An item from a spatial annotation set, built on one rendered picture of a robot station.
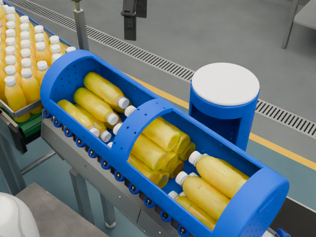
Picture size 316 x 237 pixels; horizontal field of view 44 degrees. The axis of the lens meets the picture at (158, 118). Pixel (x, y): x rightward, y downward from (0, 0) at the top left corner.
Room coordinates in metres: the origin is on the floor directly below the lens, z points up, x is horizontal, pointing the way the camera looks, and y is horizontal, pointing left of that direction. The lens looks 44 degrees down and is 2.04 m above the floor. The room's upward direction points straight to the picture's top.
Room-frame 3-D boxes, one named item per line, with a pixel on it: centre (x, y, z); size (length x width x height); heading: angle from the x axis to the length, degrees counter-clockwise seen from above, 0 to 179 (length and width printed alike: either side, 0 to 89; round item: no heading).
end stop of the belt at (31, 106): (1.29, 0.43, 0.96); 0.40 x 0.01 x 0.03; 135
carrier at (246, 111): (1.27, -0.28, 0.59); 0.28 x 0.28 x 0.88
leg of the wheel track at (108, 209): (1.24, 0.28, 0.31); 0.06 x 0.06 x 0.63; 45
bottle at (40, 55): (1.45, 0.51, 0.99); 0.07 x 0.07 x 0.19
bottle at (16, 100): (1.21, 0.58, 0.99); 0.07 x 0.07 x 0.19
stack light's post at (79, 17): (1.76, 0.39, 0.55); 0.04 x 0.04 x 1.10; 45
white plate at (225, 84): (1.27, -0.28, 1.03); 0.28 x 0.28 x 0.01
